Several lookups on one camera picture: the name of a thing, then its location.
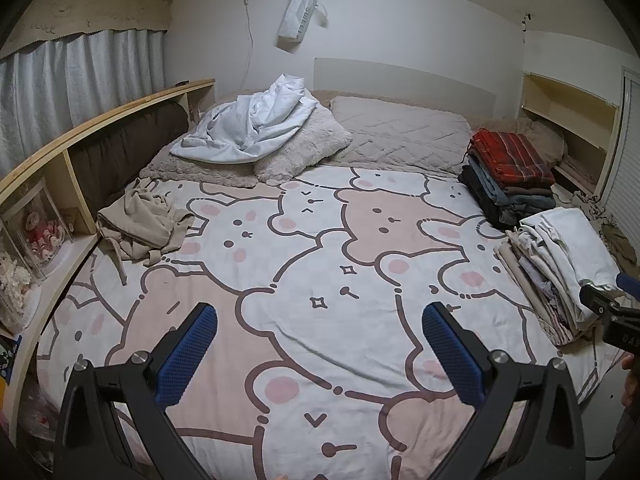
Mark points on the cream wall shelf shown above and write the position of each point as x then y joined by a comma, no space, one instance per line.
565,95

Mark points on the pale grey curtain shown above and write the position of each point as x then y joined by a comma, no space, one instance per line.
75,75

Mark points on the bear printed bed sheet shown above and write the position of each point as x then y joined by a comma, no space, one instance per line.
325,270

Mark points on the quilted beige pillow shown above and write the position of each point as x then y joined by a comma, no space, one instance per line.
400,135

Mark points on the red plaid folded cloth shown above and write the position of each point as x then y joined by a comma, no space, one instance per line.
510,157

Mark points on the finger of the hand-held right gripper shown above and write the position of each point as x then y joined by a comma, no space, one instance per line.
597,296
629,280

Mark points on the white headboard panel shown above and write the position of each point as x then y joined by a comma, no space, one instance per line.
400,77

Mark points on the beige waffle knit garment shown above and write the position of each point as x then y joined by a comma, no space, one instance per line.
145,225

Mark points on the white louvered door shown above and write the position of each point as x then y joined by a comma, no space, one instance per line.
625,160

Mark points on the black wall hook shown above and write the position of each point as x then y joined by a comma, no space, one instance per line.
526,21

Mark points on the beige curtain valance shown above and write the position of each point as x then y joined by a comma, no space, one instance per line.
75,12

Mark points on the fluffy beige pillow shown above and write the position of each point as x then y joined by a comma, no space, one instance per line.
300,155

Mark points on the white flower ornament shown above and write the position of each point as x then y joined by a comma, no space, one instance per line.
15,280

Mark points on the wooden bedside shelf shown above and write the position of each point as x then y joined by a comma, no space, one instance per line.
100,121

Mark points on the brown cushion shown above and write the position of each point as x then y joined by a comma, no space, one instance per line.
125,155

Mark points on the white hanging bag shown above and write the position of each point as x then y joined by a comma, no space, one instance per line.
297,15

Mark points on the stack of dark folded clothes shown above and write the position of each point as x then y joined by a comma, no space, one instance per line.
500,205

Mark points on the dark patterned box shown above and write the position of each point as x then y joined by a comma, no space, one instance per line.
10,355

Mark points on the white crumpled garment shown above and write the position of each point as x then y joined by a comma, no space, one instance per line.
250,120

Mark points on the fluffy beige throw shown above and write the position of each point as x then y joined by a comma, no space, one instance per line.
200,172

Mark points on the stack of light folded clothes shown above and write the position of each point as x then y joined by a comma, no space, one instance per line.
560,260

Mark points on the clear doll display case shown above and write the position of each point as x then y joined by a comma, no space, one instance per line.
42,232

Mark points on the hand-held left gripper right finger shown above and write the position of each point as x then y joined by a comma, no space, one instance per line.
452,355

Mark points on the person's right hand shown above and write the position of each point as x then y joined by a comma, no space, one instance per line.
629,394

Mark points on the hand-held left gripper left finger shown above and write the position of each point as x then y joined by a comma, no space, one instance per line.
187,355

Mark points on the tan crumpled cloth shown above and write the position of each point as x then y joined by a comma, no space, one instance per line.
622,246

